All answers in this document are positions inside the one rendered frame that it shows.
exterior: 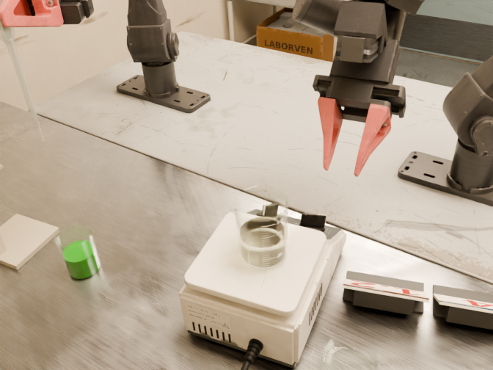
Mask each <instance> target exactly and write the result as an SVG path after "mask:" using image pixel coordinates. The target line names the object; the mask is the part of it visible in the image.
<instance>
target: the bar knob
mask: <svg viewBox="0 0 493 370"><path fill-rule="evenodd" d="M325 224H326V215H325V214H308V213H302V217H301V222H300V223H299V226H302V227H306V228H311V229H314V230H317V231H321V232H324V231H325V227H324V226H325Z"/></svg>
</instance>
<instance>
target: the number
mask: <svg viewBox="0 0 493 370"><path fill-rule="evenodd" d="M437 296H438V297H439V298H440V299H441V300H442V301H447V302H455V303H460V304H465V305H473V306H478V307H482V308H490V309H493V304H491V303H486V302H478V301H473V300H465V299H460V298H455V297H447V296H442V295H438V294H437Z"/></svg>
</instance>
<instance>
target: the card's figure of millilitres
mask: <svg viewBox="0 0 493 370"><path fill-rule="evenodd" d="M346 284H349V285H354V286H362V287H366V288H371V289H379V290H384V291H392V292H397V293H402V294H410V295H414V296H419V297H426V296H425V295H424V293H423V292H422V291H414V290H409V289H401V288H396V287H392V286H383V285H379V284H374V283H366V282H361V281H356V280H347V282H346Z"/></svg>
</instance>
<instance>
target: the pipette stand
mask: <svg viewBox="0 0 493 370"><path fill-rule="evenodd" d="M58 230H59V228H58V227H56V226H53V225H49V224H46V223H44V222H40V221H37V220H34V219H31V218H28V217H25V216H22V215H20V214H16V215H14V216H13V217H12V218H10V219H9V220H8V221H6V222H5V223H4V224H3V225H2V226H1V227H0V264H3V265H5V266H8V267H11V268H13V269H17V270H19V269H20V268H21V267H22V266H23V265H24V264H25V263H26V262H27V261H28V260H29V259H30V258H32V257H33V256H34V255H35V254H36V253H37V252H39V251H40V250H41V249H42V248H43V247H44V246H45V245H46V244H48V243H49V242H50V241H51V240H52V239H53V238H54V236H55V234H56V232H57V231H58Z"/></svg>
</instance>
